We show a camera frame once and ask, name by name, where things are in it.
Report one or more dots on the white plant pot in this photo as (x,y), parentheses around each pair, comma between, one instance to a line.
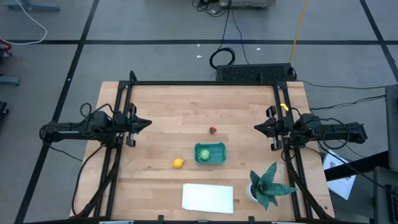
(249,192)

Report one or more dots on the green artificial plant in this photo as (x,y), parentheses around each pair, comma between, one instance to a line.
(267,188)

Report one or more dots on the black aluminium table frame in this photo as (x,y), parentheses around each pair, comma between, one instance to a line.
(199,83)

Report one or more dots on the black table clamp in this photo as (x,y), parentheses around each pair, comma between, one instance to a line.
(133,76)
(251,219)
(160,218)

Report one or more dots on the grey table foot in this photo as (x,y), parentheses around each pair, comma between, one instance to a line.
(9,81)
(34,5)

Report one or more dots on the black vented computer case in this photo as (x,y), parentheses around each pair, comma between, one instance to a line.
(252,73)

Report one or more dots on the grey floor device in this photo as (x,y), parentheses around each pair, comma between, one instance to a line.
(248,3)

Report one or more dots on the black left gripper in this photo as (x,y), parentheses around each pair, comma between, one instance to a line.
(131,124)

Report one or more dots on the red toy strawberry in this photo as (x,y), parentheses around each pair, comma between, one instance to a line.
(213,130)

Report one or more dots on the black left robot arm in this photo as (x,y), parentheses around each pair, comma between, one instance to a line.
(99,123)

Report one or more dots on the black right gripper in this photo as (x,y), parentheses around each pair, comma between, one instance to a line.
(281,127)

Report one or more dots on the red floor object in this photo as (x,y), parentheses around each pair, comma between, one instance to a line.
(6,46)

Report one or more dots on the white printed paper sheet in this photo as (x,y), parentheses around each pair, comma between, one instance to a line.
(342,186)

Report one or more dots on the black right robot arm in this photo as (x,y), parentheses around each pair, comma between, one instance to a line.
(342,129)

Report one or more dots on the black floor bar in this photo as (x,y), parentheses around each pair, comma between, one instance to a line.
(357,166)

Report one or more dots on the teal plastic tupperware container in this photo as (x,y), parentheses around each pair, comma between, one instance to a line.
(217,154)

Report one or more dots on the yellow tape tag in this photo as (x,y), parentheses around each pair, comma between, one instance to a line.
(284,107)

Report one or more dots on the white folded cloth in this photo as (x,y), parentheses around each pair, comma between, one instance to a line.
(207,198)

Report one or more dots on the green toy lime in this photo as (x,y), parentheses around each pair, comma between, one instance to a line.
(204,155)

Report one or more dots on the black caster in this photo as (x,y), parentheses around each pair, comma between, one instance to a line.
(3,108)

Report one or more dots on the yellow toy lemon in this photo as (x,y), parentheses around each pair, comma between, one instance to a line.
(178,163)

